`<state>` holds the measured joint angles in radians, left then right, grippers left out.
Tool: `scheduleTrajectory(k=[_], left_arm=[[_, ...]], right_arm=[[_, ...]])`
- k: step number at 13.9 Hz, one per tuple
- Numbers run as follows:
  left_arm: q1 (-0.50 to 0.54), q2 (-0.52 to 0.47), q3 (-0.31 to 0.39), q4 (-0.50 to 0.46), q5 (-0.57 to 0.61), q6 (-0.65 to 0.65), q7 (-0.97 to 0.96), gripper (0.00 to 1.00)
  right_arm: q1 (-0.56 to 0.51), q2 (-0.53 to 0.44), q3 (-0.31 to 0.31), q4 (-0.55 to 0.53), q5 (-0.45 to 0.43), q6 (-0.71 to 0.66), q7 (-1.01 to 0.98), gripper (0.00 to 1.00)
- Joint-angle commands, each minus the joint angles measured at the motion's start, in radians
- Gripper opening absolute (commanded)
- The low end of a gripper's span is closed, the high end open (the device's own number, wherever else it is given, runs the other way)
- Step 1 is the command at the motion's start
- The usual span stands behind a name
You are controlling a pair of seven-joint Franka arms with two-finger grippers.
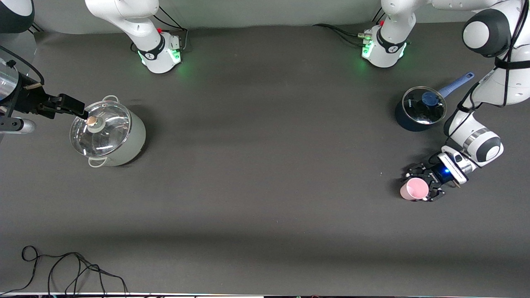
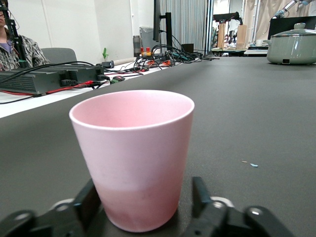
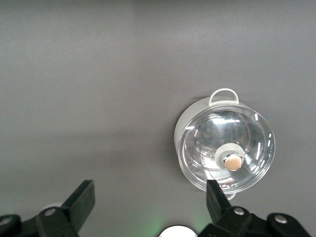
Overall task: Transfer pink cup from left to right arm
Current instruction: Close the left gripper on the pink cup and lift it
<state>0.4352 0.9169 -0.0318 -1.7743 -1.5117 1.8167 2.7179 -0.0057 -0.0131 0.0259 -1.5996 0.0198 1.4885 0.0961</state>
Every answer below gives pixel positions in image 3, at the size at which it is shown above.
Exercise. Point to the grey-green stock pot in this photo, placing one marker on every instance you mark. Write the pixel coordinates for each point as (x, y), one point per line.
(184, 121)

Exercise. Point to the glass lid with metal knob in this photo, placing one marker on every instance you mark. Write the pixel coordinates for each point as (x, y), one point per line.
(222, 133)

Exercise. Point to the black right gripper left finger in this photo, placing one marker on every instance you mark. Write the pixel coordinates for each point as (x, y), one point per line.
(79, 205)

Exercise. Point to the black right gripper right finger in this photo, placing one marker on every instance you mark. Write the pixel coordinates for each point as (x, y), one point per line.
(217, 205)

